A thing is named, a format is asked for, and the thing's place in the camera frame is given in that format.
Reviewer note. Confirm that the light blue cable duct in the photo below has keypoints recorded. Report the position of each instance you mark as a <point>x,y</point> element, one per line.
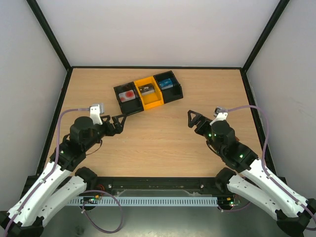
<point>147,201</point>

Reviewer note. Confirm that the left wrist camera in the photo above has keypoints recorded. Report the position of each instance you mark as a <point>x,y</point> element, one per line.
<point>96,110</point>

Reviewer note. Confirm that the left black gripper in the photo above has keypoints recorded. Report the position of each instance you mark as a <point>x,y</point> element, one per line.
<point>110,132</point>

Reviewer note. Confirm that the red white card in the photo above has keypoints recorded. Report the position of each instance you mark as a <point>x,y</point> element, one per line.
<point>127,96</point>

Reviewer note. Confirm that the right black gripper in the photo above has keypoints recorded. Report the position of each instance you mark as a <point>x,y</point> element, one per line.
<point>200,123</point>

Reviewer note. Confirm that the right black bin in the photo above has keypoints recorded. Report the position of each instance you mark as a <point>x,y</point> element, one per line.
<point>171,94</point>

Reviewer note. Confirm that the grey vip card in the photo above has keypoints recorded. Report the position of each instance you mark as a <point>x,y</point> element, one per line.
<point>146,89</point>

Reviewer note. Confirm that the blue card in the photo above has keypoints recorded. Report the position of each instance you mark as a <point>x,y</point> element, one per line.
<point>165,84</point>

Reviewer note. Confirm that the black enclosure frame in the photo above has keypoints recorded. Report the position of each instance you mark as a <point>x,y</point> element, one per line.
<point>37,12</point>

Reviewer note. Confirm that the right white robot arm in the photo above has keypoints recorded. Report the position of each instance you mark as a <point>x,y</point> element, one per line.
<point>247,175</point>

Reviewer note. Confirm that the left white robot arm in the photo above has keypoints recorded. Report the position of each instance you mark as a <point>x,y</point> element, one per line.
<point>61,180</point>

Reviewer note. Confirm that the black bin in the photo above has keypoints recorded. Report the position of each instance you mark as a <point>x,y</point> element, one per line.
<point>171,94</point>
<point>130,107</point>

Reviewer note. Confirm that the yellow middle bin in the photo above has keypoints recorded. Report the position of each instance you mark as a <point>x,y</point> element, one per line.
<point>151,100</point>

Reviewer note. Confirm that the left black bin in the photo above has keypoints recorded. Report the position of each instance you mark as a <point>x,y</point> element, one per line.
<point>130,107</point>

